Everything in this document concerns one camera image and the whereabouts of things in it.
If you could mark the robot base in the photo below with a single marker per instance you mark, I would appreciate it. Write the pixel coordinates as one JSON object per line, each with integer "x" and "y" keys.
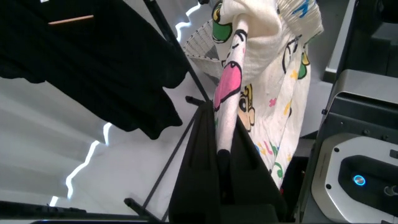
{"x": 357, "y": 109}

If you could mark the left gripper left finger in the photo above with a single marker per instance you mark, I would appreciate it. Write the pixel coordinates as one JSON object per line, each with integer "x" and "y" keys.
{"x": 196, "y": 180}

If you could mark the black garment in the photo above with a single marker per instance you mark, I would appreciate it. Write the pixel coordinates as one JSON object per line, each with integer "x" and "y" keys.
{"x": 93, "y": 62}

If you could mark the black clothes rack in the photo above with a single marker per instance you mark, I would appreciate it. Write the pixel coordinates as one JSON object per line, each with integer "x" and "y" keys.
{"x": 174, "y": 43}

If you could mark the pink clothes hanger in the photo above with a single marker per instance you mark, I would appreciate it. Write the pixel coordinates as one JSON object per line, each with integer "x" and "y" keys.
{"x": 71, "y": 19}

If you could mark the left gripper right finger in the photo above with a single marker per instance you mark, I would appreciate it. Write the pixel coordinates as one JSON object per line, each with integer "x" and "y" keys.
{"x": 255, "y": 193}

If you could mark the white curtain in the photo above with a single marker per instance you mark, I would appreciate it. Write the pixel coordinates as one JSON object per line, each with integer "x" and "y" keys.
{"x": 31, "y": 124}

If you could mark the white laundry basket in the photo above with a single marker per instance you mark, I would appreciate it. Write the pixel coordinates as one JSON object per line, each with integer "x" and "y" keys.
{"x": 199, "y": 49}

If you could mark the cream printed garment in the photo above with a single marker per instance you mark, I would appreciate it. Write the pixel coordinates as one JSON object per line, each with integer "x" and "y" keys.
{"x": 267, "y": 46}

